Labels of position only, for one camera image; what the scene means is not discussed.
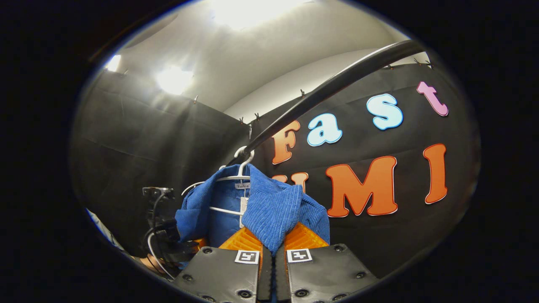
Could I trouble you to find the blue corduroy jacket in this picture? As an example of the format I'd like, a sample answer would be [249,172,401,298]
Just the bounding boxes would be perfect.
[175,163,331,255]

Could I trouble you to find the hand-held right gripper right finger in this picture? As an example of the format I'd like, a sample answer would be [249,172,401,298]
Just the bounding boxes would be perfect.
[275,222,380,303]

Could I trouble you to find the white hanger with crossbar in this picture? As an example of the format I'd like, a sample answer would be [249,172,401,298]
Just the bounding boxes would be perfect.
[181,146,256,216]

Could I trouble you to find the large ceiling light panel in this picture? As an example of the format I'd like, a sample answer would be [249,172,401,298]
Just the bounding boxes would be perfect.
[211,0,314,31]

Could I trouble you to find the black clothes rack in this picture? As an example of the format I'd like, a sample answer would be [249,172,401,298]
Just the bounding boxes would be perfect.
[225,40,426,167]

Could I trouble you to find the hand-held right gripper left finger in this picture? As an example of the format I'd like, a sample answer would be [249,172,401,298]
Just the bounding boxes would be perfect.
[172,226,274,303]

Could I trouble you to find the black backdrop cloth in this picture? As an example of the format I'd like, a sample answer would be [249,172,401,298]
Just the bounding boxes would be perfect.
[248,63,480,280]
[69,69,251,257]

